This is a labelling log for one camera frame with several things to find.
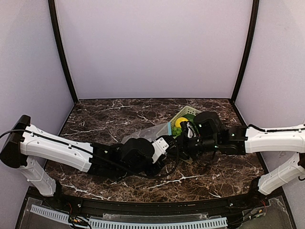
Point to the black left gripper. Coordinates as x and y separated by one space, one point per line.
173 148

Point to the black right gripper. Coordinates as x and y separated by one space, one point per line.
190 145

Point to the clear zip top bag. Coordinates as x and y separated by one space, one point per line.
151 133

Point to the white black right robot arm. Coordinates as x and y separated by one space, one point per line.
206 133

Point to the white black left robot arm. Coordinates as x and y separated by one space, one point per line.
136 157

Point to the green toy grapes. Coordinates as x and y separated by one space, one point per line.
176 131

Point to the yellow toy lemon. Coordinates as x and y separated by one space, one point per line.
179 121

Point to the dark green toy avocado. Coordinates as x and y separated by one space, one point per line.
189 117

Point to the pale green plastic basket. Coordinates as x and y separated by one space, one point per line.
185 110

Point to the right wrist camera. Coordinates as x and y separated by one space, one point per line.
188 129

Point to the white slotted cable duct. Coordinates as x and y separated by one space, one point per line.
120 222

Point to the black front frame rail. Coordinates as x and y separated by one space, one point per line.
220 206

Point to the black frame right post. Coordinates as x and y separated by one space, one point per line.
247 49

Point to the black frame post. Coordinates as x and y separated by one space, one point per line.
60 49
247 49

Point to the black frame left post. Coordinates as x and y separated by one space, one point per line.
60 49

